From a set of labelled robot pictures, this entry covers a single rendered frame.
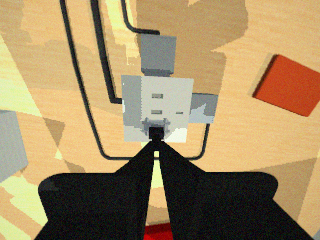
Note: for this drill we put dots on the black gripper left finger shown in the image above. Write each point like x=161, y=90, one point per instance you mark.
x=127, y=190

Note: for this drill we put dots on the reddish-brown flat rectangular slab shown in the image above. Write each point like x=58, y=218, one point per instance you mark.
x=289, y=85

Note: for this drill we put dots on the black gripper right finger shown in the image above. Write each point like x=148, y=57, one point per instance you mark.
x=187, y=186

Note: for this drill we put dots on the red rectangular block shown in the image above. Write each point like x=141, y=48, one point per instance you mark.
x=158, y=232

